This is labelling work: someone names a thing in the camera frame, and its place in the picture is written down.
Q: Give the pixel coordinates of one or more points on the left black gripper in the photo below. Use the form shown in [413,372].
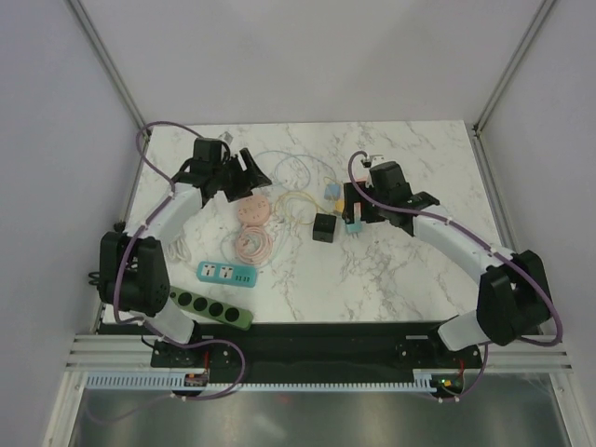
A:
[250,180]

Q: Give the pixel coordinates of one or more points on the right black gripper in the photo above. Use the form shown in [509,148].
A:
[351,196]

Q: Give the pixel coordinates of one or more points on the blue plug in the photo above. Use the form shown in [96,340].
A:
[332,191]

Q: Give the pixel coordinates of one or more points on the teal plug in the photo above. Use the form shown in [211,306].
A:
[354,229]

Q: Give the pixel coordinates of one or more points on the pink round power socket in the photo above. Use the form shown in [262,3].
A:
[253,210]

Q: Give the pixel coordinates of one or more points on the black cube adapter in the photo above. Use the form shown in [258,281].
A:
[324,227]

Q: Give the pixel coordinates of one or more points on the teal power strip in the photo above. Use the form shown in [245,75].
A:
[237,275]

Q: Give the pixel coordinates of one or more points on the green power strip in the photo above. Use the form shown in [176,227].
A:
[205,307]

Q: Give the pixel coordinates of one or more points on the pink cube plug adapter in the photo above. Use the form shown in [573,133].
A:
[356,213]

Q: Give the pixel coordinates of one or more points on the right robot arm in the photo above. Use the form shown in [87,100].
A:
[513,291]

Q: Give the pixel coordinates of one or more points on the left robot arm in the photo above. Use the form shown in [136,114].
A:
[133,274]

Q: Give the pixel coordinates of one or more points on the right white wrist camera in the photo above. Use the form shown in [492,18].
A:
[368,162]

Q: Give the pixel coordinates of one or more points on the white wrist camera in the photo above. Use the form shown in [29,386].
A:
[368,162]
[226,137]

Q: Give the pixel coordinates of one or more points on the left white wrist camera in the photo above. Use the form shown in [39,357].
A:
[226,137]

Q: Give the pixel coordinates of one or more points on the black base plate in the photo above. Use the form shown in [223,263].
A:
[317,354]

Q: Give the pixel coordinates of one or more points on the white slotted cable duct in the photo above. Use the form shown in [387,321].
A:
[198,380]

